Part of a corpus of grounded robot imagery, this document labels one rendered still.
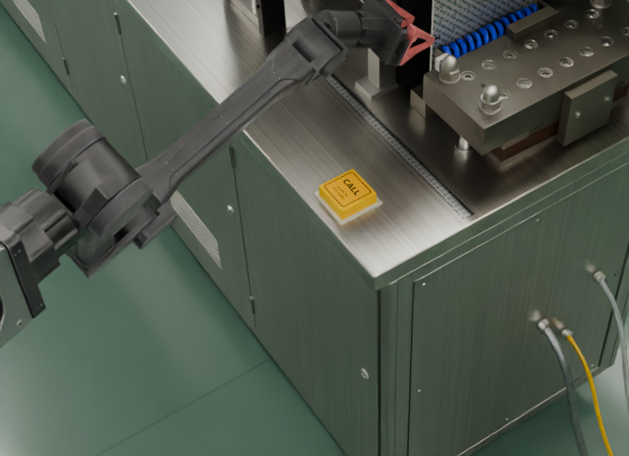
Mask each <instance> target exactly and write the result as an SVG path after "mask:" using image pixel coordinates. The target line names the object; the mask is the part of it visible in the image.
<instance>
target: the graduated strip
mask: <svg viewBox="0 0 629 456"><path fill-rule="evenodd" d="M321 77H322V78H323V79H324V80H325V81H326V82H327V83H328V84H329V85H330V86H331V87H332V88H333V89H334V90H335V91H336V92H337V93H338V94H339V95H340V96H341V97H342V98H343V99H344V100H345V101H346V102H347V103H348V104H349V105H350V106H351V107H352V108H353V109H354V110H355V111H356V112H357V113H358V114H359V115H360V116H361V117H362V118H363V119H364V120H365V121H366V122H367V123H368V124H369V125H370V126H371V127H372V128H373V129H374V130H375V131H376V132H377V133H378V134H379V135H380V136H381V137H382V138H383V139H384V140H385V141H386V142H387V143H388V144H389V145H390V146H391V147H392V148H393V149H394V150H395V151H396V152H397V153H398V154H399V155H400V156H401V157H402V158H403V159H404V160H405V161H406V162H407V163H408V164H409V165H410V166H411V167H412V168H413V169H414V170H415V171H416V172H417V173H418V174H419V175H420V176H421V177H422V178H423V179H424V180H425V181H426V182H427V183H428V184H429V185H430V186H431V187H432V188H433V189H434V190H435V191H436V192H437V193H438V194H439V195H440V196H441V197H442V198H443V199H444V200H445V201H446V202H447V203H448V204H449V205H450V206H451V207H452V208H453V209H454V210H455V211H456V212H457V213H458V214H459V215H460V216H461V217H462V218H463V219H464V220H466V219H467V218H469V217H471V216H473V215H475V213H474V212H473V211H472V210H471V209H470V208H469V207H468V206H467V205H466V204H465V203H464V202H463V201H462V200H461V199H460V198H459V197H458V196H457V195H456V194H455V193H454V192H453V191H452V190H451V189H449V188H448V187H447V186H446V185H445V184H444V183H443V182H442V181H441V180H440V179H439V178H438V177H437V176H436V175H435V174H434V173H433V172H432V171H431V170H430V169H429V168H428V167H427V166H426V165H425V164H424V163H423V162H422V161H421V160H420V159H419V158H418V157H417V156H416V155H415V154H414V153H413V152H412V151H411V150H410V149H409V148H408V147H407V146H406V145H405V144H404V143H403V142H402V141H401V140H400V139H399V138H398V137H397V136H396V135H395V134H394V133H393V132H392V131H391V130H390V129H389V128H388V127H387V126H386V125H385V124H384V123H383V122H382V121H381V120H380V119H379V118H378V117H377V116H376V115H375V114H374V113H373V112H372V111H371V110H370V109H369V108H368V107H367V106H366V105H365V104H364V103H362V102H361V101H360V100H359V99H358V98H357V97H356V96H355V95H354V94H353V93H352V92H351V91H350V90H349V89H348V88H347V87H346V86H345V85H344V84H343V83H342V82H341V81H340V80H339V79H338V78H337V77H336V76H335V75H334V74H333V73H332V74H331V75H330V76H328V77H327V78H325V77H324V76H321Z"/></svg>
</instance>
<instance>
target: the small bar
mask: <svg viewBox="0 0 629 456"><path fill-rule="evenodd" d="M558 13H559V12H558V11H557V10H555V9H554V8H553V7H551V6H547V7H544V8H542V9H540V10H538V11H536V12H534V13H532V14H530V15H528V16H526V17H524V18H522V19H520V20H518V21H516V22H513V23H511V24H509V25H508V26H507V27H506V30H505V34H506V35H508V36H509V37H510V38H511V39H513V40H514V41H516V40H518V39H520V38H522V37H525V36H527V35H529V34H531V33H532V32H534V31H536V30H538V29H540V28H542V27H544V26H546V25H548V24H550V23H552V22H555V21H557V20H558Z"/></svg>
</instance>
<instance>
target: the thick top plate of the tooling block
mask: <svg viewBox="0 0 629 456"><path fill-rule="evenodd" d="M556 10H557V11H558V12H559V13H558V20H557V21H555V22H552V23H550V24H548V25H546V26H544V27H542V28H540V29H538V30H536V31H534V32H532V33H531V34H529V35H527V36H525V37H522V38H520V39H518V40H516V41H514V40H513V39H511V38H510V37H509V36H508V35H503V36H501V37H498V38H496V39H494V40H493V41H491V42H489V43H487V44H485V45H483V46H481V47H479V48H477V49H475V50H473V51H469V52H467V53H465V54H464V55H462V56H460V57H458V58H457V60H458V65H459V70H460V75H461V78H460V80H459V81H458V82H456V83H453V84H445V83H442V82H440V81H439V79H438V73H439V72H440V71H439V72H438V71H437V70H436V69H433V70H431V71H429V72H427V73H425V74H424V82H423V101H424V102H425V103H426V104H427V105H428V106H429V107H431V108H432V109H433V110H434V111H435V112H436V113H437V114H438V115H439V116H440V117H441V118H442V119H443V120H444V121H445V122H447V123H448V124H449V125H450V126H451V127H452V128H453V129H454V130H455V131H456V132H457V133H458V134H459V135H460V136H462V137H463V138H464V139H465V140H466V141H467V142H468V143H469V144H470V145H471V146H472V147H473V148H474V149H475V150H476V151H478V152H479V153H480V154H481V155H483V154H486V153H488V152H490V151H491V150H493V149H495V148H497V147H499V146H501V145H503V144H505V143H507V142H509V141H510V140H512V139H514V138H516V137H518V136H520V135H522V134H524V133H526V132H527V131H529V130H531V129H533V128H535V127H537V126H539V125H542V124H543V123H545V122H546V121H548V120H550V119H552V118H554V117H556V116H558V115H560V114H561V109H562V104H563V93H564V92H566V91H568V90H570V89H572V88H574V87H576V86H578V85H580V84H582V83H583V82H585V81H587V80H589V79H591V78H593V77H595V76H597V75H599V74H601V73H603V72H605V71H607V70H609V69H611V70H612V71H613V72H615V73H616V74H617V75H618V78H617V82H616V84H618V83H620V82H622V81H625V80H627V79H629V33H628V27H629V2H628V1H627V0H611V5H610V6H609V7H607V8H596V7H593V6H592V5H591V3H590V0H575V1H573V2H571V3H569V4H567V5H565V6H563V7H560V8H558V9H556ZM489 84H494V85H496V86H497V87H498V88H499V90H500V97H501V104H502V109H501V110H500V111H499V112H498V113H496V114H492V115H489V114H485V113H483V112H482V111H481V110H480V109H479V107H478V105H479V102H480V98H481V95H482V94H483V91H484V89H485V87H486V86H487V85H489Z"/></svg>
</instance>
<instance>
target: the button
mask: <svg viewBox="0 0 629 456"><path fill-rule="evenodd" d="M319 196H320V197H321V198H322V199H323V200H324V201H326V202H327V204H328V205H329V206H330V208H331V209H332V210H333V211H334V212H335V213H336V214H337V215H338V216H339V217H340V218H341V219H342V220H344V219H345V218H347V217H349V216H351V215H353V214H355V213H358V212H359V211H361V210H363V209H365V208H367V207H369V206H371V205H373V204H375V203H376V193H375V192H374V191H373V189H372V188H371V187H370V186H369V185H368V184H367V183H366V182H365V181H364V180H363V179H362V178H361V177H360V176H359V175H358V174H357V172H356V171H355V170H354V169H351V170H349V171H347V172H345V173H343V174H341V175H340V176H338V177H336V178H334V179H332V180H330V181H328V182H326V183H324V184H321V185H320V186H319Z"/></svg>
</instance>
